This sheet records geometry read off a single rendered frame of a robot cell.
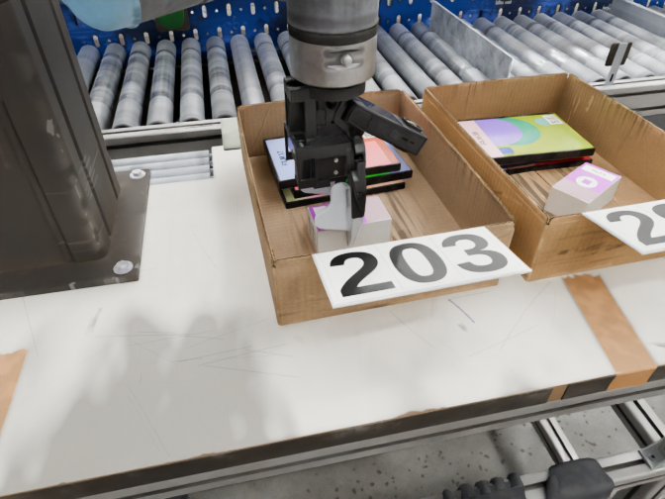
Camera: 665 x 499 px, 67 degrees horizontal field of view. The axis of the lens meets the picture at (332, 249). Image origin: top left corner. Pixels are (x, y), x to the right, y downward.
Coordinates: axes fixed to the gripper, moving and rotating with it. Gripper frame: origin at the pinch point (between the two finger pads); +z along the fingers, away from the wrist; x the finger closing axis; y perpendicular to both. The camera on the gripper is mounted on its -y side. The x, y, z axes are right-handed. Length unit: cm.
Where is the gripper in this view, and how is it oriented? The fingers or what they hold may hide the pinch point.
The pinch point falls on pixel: (346, 221)
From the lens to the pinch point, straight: 67.0
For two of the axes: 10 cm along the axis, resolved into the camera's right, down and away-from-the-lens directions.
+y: -9.6, 1.8, -2.1
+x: 2.7, 6.3, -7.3
